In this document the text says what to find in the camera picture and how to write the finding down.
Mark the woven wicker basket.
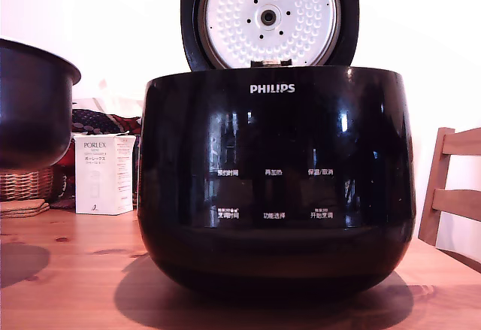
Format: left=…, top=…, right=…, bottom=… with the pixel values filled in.
left=0, top=167, right=56, bottom=203

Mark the black cooking pot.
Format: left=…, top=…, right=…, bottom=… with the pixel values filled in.
left=0, top=38, right=82, bottom=170

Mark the wooden chair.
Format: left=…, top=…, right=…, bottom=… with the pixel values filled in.
left=417, top=126, right=481, bottom=268

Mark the white Porlex carton box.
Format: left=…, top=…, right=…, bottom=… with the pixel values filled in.
left=74, top=132, right=137, bottom=216

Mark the cork coaster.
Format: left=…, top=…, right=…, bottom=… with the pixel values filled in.
left=0, top=198, right=47, bottom=211
left=0, top=204, right=51, bottom=219

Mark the black Philips rice cooker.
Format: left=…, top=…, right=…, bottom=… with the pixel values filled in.
left=137, top=65, right=417, bottom=301

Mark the black rice cooker lid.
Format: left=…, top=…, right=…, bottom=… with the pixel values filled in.
left=180, top=0, right=361, bottom=73

